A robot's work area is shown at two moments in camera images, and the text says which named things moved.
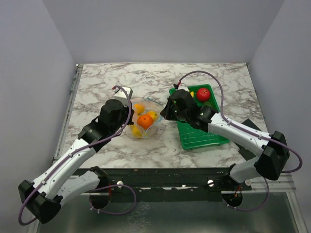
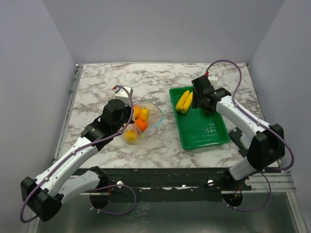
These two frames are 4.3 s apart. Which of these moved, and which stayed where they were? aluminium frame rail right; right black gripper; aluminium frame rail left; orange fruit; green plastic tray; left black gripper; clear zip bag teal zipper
Moved: clear zip bag teal zipper; orange fruit; right black gripper
Stayed: aluminium frame rail right; left black gripper; green plastic tray; aluminium frame rail left
